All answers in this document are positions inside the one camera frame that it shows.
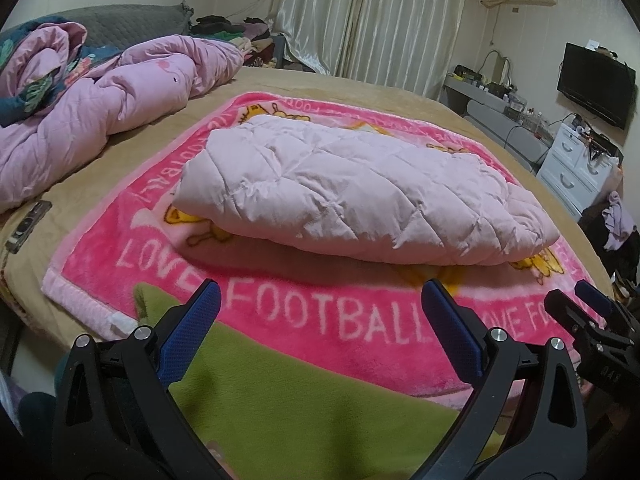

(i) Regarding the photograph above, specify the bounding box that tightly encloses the purple cloth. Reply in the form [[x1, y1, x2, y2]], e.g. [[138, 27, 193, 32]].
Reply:
[[601, 191, 640, 252]]

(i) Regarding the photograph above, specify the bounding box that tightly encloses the dark teal cloth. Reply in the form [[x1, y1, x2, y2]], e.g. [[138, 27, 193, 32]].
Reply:
[[15, 355, 68, 466]]

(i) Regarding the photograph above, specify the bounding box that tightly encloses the white drawer cabinet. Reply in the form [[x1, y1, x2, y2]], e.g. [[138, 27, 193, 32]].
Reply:
[[536, 122, 626, 218]]

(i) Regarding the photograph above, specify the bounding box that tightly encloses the black flat television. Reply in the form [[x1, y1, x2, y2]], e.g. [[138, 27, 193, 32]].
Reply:
[[556, 42, 637, 131]]

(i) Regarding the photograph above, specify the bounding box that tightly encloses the pink printed blanket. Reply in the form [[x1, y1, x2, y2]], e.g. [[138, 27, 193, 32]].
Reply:
[[41, 91, 613, 411]]

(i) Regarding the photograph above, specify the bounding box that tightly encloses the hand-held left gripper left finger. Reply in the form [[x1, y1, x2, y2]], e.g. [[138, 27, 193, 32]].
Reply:
[[51, 278, 236, 480]]

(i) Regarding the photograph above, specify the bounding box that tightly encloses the pile of assorted clothes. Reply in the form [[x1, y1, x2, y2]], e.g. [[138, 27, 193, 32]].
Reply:
[[192, 14, 286, 68]]

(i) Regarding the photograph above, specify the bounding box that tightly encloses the clutter of small desk items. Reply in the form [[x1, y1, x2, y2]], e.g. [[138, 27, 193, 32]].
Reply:
[[450, 50, 556, 136]]

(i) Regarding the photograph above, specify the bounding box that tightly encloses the pink quilted jacket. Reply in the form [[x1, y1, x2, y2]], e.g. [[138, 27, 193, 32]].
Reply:
[[172, 114, 561, 266]]

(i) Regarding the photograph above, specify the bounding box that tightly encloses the grey quilted pillow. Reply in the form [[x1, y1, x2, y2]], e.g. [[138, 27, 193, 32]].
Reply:
[[0, 4, 195, 56]]

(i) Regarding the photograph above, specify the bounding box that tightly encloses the pale satin curtain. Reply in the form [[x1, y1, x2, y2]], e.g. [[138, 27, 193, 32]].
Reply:
[[270, 0, 473, 101]]

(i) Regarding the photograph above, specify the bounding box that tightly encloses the metal rectangular object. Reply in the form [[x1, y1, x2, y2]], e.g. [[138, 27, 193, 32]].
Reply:
[[5, 200, 53, 253]]

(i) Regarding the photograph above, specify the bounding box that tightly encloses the pink quilted comforter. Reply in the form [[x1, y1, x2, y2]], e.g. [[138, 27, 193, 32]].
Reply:
[[0, 22, 245, 213]]

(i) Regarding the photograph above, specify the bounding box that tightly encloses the beige bed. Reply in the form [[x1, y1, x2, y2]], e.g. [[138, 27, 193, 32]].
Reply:
[[0, 65, 616, 371]]

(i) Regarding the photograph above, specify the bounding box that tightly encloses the grey desk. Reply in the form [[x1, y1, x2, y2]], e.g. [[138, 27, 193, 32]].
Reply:
[[442, 75, 551, 163]]

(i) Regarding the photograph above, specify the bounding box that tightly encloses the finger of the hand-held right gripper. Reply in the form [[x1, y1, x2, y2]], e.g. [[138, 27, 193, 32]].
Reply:
[[574, 280, 637, 328], [544, 287, 603, 343]]

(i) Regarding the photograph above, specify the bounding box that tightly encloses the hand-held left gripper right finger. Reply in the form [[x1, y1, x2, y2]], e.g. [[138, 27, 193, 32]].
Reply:
[[415, 280, 586, 480]]

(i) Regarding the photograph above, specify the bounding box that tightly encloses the person's green fleece clothing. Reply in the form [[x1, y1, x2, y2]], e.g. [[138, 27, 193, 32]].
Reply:
[[132, 282, 501, 480]]

